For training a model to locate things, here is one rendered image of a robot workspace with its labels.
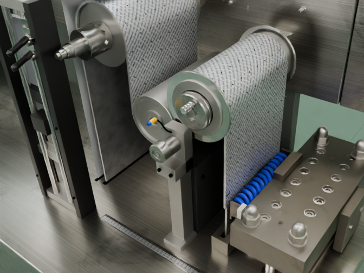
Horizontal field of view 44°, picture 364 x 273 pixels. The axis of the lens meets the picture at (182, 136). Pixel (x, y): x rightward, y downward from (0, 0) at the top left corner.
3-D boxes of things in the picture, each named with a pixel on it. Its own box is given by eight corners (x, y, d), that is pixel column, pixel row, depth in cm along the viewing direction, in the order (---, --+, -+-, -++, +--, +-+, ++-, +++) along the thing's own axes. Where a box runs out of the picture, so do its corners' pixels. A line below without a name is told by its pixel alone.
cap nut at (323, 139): (310, 143, 110) (312, 128, 107) (317, 135, 112) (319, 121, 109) (324, 148, 108) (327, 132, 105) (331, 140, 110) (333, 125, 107)
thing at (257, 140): (223, 208, 94) (223, 136, 83) (277, 152, 109) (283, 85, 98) (225, 208, 94) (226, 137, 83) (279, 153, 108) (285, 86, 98)
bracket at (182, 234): (162, 243, 103) (150, 134, 85) (180, 226, 107) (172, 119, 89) (179, 253, 100) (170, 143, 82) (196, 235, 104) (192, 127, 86)
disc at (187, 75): (169, 128, 92) (163, 62, 83) (170, 127, 92) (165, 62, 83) (229, 153, 84) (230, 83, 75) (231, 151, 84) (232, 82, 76)
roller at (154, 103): (135, 135, 101) (129, 89, 94) (201, 89, 117) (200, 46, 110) (176, 154, 94) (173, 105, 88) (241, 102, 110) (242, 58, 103)
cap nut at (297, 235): (283, 241, 85) (285, 225, 82) (292, 229, 87) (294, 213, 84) (301, 250, 83) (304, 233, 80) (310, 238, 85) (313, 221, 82)
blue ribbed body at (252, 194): (229, 209, 95) (229, 197, 93) (278, 158, 109) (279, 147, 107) (244, 216, 93) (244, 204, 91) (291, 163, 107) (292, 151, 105)
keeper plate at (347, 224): (332, 248, 98) (339, 213, 91) (349, 221, 104) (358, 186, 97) (343, 254, 96) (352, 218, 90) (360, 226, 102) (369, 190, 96)
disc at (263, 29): (236, 79, 108) (237, 19, 99) (237, 78, 108) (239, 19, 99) (292, 96, 100) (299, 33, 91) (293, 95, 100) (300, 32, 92)
